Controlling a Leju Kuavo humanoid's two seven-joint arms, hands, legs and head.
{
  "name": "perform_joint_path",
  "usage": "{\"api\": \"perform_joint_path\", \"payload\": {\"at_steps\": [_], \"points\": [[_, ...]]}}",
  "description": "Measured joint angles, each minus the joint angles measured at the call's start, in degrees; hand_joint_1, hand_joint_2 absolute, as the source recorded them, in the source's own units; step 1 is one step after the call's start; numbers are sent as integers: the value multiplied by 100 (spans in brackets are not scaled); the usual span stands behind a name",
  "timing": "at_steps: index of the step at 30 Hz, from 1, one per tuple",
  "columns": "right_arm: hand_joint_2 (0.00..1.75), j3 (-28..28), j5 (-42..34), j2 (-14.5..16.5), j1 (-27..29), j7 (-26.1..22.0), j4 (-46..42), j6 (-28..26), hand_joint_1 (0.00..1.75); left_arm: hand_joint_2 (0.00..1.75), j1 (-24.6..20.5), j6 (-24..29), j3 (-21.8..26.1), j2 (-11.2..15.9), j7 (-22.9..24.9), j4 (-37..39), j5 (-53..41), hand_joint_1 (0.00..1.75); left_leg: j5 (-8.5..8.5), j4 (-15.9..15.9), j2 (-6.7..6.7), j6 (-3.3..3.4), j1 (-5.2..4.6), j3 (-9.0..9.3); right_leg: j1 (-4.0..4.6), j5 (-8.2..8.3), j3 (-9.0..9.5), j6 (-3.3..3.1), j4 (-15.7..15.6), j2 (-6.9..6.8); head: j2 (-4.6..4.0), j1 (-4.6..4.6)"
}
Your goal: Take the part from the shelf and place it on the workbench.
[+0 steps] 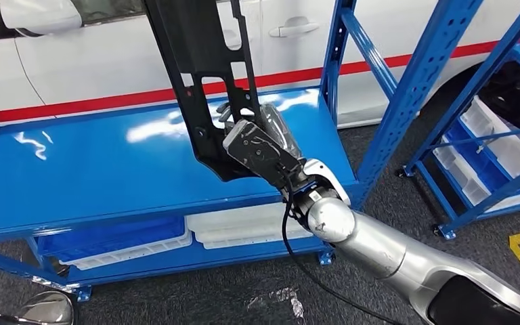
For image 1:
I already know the blue metal shelf rack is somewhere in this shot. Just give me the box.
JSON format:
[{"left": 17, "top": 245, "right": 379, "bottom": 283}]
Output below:
[
  {"left": 0, "top": 0, "right": 485, "bottom": 303},
  {"left": 396, "top": 0, "right": 520, "bottom": 241}
]

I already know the clear floor tape strip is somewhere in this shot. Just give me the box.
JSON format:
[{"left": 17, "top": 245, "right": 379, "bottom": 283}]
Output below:
[{"left": 245, "top": 286, "right": 307, "bottom": 322}]

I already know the black plastic frame part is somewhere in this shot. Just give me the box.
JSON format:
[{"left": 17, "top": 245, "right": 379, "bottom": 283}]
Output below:
[{"left": 143, "top": 0, "right": 303, "bottom": 183}]

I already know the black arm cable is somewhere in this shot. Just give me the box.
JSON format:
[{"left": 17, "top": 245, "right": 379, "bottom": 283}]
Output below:
[{"left": 281, "top": 192, "right": 404, "bottom": 325}]

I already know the white car side mirror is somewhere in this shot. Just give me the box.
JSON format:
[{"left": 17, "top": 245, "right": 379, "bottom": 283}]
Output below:
[{"left": 0, "top": 0, "right": 83, "bottom": 36}]

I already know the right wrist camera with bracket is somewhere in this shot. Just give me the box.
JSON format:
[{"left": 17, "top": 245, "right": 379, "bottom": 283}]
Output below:
[{"left": 222, "top": 118, "right": 308, "bottom": 190}]

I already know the blue plastic bin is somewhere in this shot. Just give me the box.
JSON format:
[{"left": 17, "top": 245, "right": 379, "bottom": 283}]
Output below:
[{"left": 37, "top": 216, "right": 188, "bottom": 262}]

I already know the white car with red stripe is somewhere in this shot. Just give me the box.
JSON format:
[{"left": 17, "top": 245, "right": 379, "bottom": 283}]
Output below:
[{"left": 0, "top": 0, "right": 520, "bottom": 131}]

